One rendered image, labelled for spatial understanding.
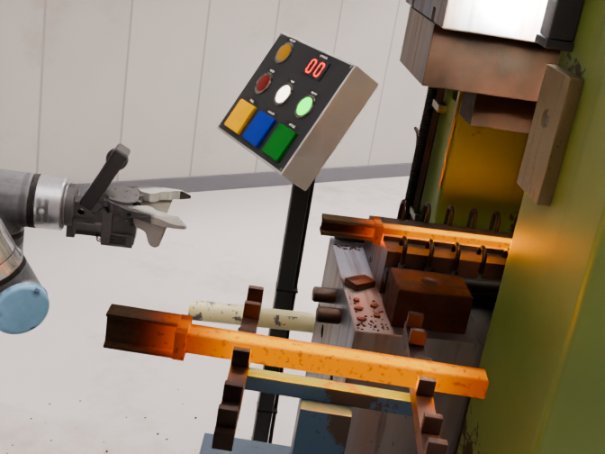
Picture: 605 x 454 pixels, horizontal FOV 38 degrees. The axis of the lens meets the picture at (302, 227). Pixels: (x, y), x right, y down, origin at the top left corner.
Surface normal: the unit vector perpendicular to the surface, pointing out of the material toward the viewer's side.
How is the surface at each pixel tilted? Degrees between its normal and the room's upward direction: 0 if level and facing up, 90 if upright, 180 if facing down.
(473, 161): 90
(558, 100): 90
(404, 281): 0
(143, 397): 0
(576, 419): 90
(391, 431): 90
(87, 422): 0
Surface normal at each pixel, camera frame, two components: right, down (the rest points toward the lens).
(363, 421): 0.07, 0.36
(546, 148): -0.99, -0.12
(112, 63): 0.57, 0.37
